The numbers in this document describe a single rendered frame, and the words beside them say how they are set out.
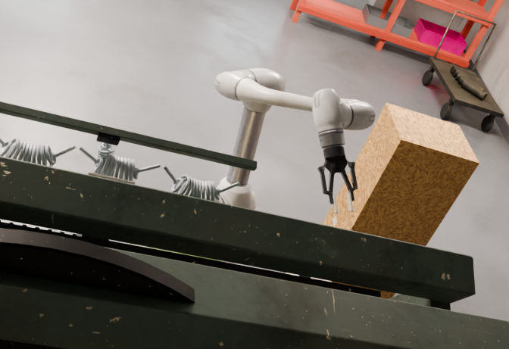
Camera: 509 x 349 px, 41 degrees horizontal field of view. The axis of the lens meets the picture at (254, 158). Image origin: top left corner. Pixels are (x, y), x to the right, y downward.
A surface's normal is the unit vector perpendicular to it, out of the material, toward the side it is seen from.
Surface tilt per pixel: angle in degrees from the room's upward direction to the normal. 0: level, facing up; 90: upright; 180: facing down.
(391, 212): 90
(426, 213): 90
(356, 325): 0
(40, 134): 0
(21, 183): 30
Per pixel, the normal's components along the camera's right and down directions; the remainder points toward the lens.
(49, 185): 0.35, -0.40
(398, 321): 0.34, -0.79
